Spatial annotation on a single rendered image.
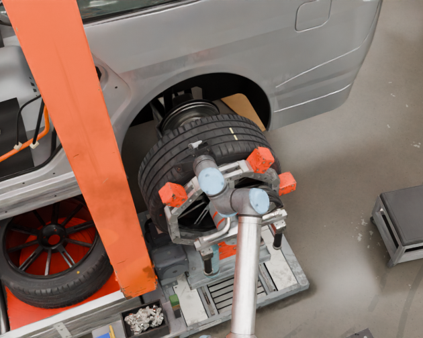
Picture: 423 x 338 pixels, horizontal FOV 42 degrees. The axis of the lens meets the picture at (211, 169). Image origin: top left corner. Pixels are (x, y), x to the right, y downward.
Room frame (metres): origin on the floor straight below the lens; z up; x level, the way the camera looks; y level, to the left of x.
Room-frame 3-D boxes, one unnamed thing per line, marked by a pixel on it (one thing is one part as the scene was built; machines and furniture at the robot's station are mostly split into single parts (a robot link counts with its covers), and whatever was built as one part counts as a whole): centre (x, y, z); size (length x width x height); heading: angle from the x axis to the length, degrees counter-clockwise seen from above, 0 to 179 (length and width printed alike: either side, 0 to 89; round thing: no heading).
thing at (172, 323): (0.92, 0.39, 0.44); 0.43 x 0.17 x 0.03; 109
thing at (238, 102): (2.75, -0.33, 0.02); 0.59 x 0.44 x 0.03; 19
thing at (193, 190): (1.34, -0.04, 0.85); 0.54 x 0.07 x 0.54; 109
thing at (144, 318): (0.93, 0.36, 0.51); 0.20 x 0.14 x 0.13; 105
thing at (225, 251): (1.38, -0.03, 0.48); 0.16 x 0.12 x 0.17; 19
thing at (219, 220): (1.27, -0.07, 0.85); 0.21 x 0.14 x 0.14; 19
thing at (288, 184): (1.45, -0.34, 0.85); 0.09 x 0.08 x 0.07; 109
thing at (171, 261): (1.48, 0.30, 0.26); 0.42 x 0.18 x 0.35; 19
